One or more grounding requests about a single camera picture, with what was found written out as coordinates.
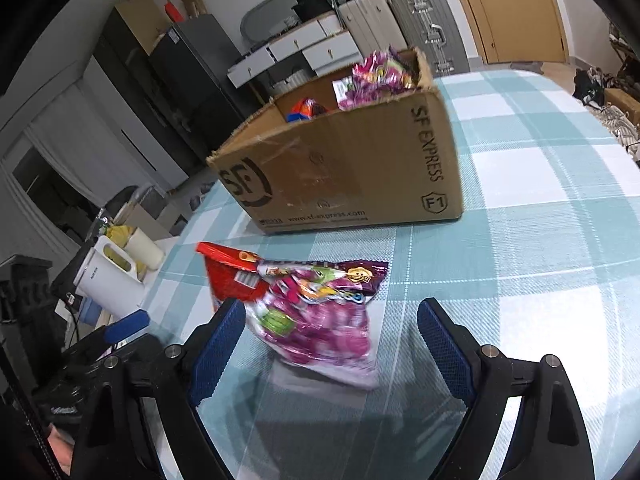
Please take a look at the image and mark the silver suitcase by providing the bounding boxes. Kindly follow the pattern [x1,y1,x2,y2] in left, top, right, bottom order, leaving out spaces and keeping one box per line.
[387,0,470,78]

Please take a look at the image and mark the black refrigerator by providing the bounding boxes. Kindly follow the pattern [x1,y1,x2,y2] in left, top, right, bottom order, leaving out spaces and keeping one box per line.
[150,14,262,154]

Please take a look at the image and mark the wooden door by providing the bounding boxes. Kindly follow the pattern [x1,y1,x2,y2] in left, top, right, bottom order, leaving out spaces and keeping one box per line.
[460,0,568,64]

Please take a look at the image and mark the checked teal tablecloth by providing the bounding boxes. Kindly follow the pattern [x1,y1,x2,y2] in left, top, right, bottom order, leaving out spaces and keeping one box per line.
[145,70,639,479]

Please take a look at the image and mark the person's left hand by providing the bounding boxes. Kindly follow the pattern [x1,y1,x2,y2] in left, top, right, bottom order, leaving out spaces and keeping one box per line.
[48,425,73,476]

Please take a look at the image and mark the white drawer desk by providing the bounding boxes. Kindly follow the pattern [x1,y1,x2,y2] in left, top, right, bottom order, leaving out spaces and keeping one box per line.
[228,12,362,88]

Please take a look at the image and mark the beige suitcase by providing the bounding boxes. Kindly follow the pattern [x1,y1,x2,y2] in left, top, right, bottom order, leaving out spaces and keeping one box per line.
[337,0,408,58]

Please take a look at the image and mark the brown SF cardboard box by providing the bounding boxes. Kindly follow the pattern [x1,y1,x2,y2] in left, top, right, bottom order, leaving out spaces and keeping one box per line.
[207,49,463,233]

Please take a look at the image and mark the brown shoe box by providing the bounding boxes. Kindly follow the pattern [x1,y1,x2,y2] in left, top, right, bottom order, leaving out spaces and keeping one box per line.
[604,88,640,126]

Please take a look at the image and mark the red snack bag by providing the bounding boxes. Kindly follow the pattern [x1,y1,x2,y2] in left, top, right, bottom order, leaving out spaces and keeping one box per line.
[196,242,268,309]

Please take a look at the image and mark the white kettle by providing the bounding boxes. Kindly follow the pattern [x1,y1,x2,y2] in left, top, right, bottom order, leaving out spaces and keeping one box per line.
[73,235,144,318]

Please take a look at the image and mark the purple candy bag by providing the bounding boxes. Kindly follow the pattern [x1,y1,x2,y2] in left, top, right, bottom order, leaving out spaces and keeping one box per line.
[245,259,388,390]
[332,48,416,110]

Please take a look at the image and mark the red Oreo packet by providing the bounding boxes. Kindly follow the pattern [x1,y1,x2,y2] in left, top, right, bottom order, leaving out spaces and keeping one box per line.
[286,98,328,122]

